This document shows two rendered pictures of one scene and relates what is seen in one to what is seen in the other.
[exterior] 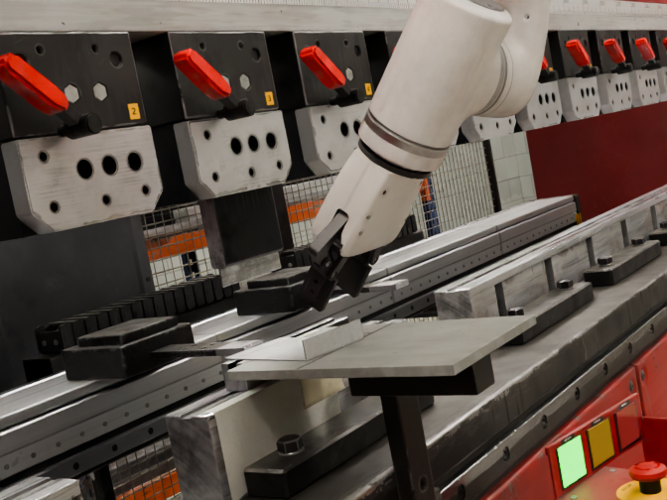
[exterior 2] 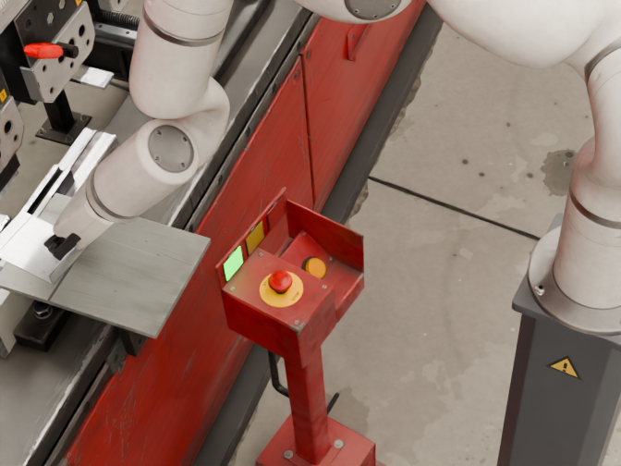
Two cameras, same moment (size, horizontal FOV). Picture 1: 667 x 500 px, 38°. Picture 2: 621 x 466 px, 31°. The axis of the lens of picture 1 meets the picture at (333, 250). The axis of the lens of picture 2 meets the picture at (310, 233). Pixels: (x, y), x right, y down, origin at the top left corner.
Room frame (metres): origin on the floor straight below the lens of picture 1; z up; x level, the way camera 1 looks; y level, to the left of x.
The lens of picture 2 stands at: (-0.07, -0.16, 2.27)
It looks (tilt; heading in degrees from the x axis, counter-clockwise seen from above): 52 degrees down; 350
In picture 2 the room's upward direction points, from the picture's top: 5 degrees counter-clockwise
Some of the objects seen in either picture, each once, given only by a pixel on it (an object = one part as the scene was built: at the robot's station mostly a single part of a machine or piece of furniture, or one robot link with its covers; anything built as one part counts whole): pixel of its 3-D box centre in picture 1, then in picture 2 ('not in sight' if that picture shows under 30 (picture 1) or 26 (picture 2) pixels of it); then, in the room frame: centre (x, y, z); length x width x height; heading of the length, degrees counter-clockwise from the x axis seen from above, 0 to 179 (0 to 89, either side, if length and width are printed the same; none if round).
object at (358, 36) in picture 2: not in sight; (362, 28); (1.78, -0.64, 0.59); 0.15 x 0.02 x 0.07; 144
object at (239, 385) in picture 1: (291, 351); (31, 219); (1.07, 0.07, 0.99); 0.20 x 0.03 x 0.03; 144
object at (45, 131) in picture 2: not in sight; (63, 124); (2.27, 0.12, 0.01); 0.12 x 0.12 x 0.03; 54
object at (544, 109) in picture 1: (517, 82); not in sight; (1.67, -0.36, 1.26); 0.15 x 0.09 x 0.17; 144
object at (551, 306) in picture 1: (544, 312); (228, 35); (1.50, -0.31, 0.89); 0.30 x 0.05 x 0.03; 144
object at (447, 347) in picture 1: (380, 347); (103, 262); (0.95, -0.03, 1.00); 0.26 x 0.18 x 0.01; 54
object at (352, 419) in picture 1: (347, 433); (79, 267); (1.04, 0.02, 0.89); 0.30 x 0.05 x 0.03; 144
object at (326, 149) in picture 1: (316, 105); (33, 26); (1.18, -0.01, 1.26); 0.15 x 0.09 x 0.17; 144
